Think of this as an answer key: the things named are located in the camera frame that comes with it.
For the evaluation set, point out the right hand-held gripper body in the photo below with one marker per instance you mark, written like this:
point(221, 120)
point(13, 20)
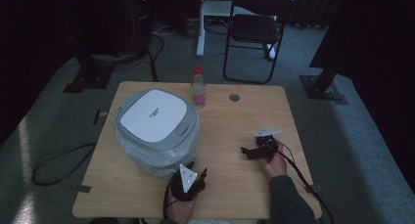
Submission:
point(267, 145)

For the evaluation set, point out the grey trash can white lid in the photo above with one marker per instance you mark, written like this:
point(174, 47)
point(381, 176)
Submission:
point(153, 116)

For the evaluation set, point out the clear plastic bin liner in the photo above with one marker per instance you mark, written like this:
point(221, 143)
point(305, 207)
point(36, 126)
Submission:
point(156, 159)

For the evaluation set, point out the small dark floor bracket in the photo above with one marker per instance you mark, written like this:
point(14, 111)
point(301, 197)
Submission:
point(100, 117)

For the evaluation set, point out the person's right hand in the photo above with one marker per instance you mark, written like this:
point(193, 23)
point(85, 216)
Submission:
point(277, 167)

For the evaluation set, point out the clear bottle red cap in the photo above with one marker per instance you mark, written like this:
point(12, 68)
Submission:
point(198, 90)

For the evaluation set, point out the black metal stand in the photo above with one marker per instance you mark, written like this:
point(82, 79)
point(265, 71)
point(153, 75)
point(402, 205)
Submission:
point(89, 75)
point(321, 87)

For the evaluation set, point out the white desk leg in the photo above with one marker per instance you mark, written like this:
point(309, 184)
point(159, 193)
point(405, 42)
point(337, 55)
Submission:
point(201, 31)

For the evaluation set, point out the grey tape strip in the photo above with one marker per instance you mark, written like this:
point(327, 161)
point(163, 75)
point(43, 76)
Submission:
point(84, 188)
point(313, 188)

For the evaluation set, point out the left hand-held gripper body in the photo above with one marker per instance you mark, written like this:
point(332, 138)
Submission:
point(188, 180)

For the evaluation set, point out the person's left hand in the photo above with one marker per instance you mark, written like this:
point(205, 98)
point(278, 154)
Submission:
point(179, 211)

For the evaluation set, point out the black folding chair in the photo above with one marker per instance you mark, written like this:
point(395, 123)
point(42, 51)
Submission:
point(254, 28)

